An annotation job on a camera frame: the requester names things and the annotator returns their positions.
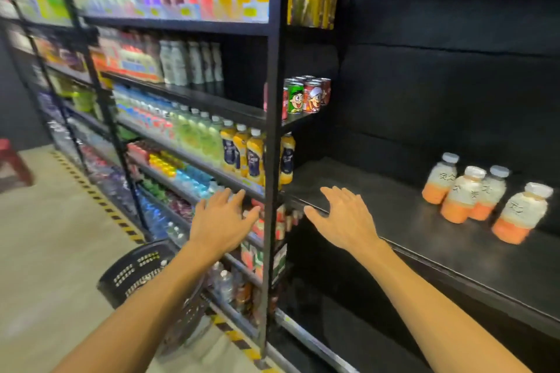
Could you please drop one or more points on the person's left hand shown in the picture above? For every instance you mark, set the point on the person's left hand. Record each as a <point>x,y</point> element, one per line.
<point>221,228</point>

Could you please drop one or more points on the person's right hand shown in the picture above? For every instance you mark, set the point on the person's right hand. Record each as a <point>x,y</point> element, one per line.
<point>350,224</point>

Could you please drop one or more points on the black shelf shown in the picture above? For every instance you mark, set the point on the black shelf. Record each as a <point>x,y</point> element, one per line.
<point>437,254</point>

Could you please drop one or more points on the black shopping basket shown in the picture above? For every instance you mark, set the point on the black shopping basket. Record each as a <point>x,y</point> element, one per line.
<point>131,272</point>

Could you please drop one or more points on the person's right forearm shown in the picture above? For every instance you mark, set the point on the person's right forearm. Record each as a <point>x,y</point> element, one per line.
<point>428,311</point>

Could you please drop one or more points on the row of red white small bottles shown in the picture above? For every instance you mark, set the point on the row of red white small bottles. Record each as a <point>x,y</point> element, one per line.
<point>257,228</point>

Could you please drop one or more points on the row of white green cartons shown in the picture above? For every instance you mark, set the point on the row of white green cartons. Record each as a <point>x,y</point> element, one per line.
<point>249,254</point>

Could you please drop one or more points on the row of clear white capped bottles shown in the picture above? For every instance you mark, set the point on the row of clear white capped bottles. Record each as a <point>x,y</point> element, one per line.
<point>215,188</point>

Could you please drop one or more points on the row of purple drink bottles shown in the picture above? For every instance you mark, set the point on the row of purple drink bottles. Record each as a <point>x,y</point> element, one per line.
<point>179,206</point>

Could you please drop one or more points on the row of blue drink bottles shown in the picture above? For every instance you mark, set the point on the row of blue drink bottles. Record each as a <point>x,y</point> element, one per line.
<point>192,180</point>

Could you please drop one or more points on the row of clear water bottles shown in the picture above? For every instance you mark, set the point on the row of clear water bottles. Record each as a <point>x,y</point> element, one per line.
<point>225,287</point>

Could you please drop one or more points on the row of blue water bottles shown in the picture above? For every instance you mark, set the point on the row of blue water bottles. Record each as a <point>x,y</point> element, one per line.
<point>153,219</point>

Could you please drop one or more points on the row of brown drink bottles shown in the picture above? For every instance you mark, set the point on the row of brown drink bottles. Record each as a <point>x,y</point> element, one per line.
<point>243,296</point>

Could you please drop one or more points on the row of yellow dark label bottles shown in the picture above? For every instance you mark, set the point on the row of yellow dark label bottles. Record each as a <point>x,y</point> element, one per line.
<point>253,158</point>

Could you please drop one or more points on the row of green drink bottles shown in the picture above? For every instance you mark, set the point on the row of green drink bottles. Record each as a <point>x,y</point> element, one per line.
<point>153,191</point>

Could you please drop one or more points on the row of small yellow bottles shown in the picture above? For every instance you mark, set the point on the row of small yellow bottles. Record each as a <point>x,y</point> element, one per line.
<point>164,165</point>

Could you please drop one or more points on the row of pale green bottles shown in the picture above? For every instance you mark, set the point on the row of pale green bottles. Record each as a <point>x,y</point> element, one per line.
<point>197,136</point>

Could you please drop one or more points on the row of red can packs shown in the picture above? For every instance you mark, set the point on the row of red can packs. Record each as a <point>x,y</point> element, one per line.
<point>139,152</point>

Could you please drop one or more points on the group of cartoon drink cans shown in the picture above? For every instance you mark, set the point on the group of cartoon drink cans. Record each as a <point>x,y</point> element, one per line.
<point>295,99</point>

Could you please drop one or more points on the row of white milk bottles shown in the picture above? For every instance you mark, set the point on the row of white milk bottles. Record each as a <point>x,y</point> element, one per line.
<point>179,64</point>

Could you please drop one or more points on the black metal drinks rack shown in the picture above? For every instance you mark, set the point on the black metal drinks rack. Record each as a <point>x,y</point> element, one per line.
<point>70,74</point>
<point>274,58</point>

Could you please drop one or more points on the row of light green bottles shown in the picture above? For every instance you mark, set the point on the row of light green bottles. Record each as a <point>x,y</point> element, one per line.
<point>83,99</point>

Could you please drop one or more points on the row of red capped cream bottles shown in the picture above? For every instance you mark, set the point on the row of red capped cream bottles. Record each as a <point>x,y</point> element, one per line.
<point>131,60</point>

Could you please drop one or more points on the blue white price label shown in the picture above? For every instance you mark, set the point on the blue white price label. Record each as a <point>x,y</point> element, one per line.
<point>256,12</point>

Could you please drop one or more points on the red plastic stool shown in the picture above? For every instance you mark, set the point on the red plastic stool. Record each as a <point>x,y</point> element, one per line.
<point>11,156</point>

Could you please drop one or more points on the row of dark purple bottles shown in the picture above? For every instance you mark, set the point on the row of dark purple bottles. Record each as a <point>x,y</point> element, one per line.
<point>65,58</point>

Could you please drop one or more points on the row of yellow green bottles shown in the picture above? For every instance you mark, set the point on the row of yellow green bottles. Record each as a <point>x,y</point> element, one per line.
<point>48,5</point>

